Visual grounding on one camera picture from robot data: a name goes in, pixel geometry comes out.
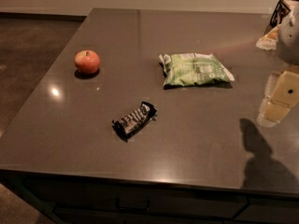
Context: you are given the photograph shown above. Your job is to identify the green chip bag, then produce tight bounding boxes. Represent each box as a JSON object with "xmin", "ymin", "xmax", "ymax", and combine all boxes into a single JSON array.
[{"xmin": 159, "ymin": 53, "xmax": 235, "ymax": 88}]

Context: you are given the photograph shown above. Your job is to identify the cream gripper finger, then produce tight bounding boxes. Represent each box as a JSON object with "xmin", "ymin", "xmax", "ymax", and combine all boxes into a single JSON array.
[
  {"xmin": 264, "ymin": 72, "xmax": 280, "ymax": 98},
  {"xmin": 257, "ymin": 66, "xmax": 299, "ymax": 128}
]

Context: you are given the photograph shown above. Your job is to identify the white snack packet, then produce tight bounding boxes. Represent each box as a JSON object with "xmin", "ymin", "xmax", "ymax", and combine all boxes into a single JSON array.
[{"xmin": 256, "ymin": 24, "xmax": 280, "ymax": 50}]

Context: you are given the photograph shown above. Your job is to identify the black rxbar chocolate bar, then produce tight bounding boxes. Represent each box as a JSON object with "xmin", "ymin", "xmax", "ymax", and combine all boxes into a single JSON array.
[{"xmin": 112, "ymin": 102, "xmax": 157, "ymax": 139}]

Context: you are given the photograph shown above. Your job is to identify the black wire basket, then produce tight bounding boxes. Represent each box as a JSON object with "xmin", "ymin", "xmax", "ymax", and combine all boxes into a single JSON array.
[{"xmin": 264, "ymin": 0, "xmax": 299, "ymax": 34}]

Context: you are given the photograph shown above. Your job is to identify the red apple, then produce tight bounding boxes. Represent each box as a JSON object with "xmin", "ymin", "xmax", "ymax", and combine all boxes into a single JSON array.
[{"xmin": 75, "ymin": 50, "xmax": 100, "ymax": 75}]

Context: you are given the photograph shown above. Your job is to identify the black drawer handle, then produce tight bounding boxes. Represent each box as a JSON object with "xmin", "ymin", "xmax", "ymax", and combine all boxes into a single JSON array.
[{"xmin": 115, "ymin": 198, "xmax": 150, "ymax": 212}]

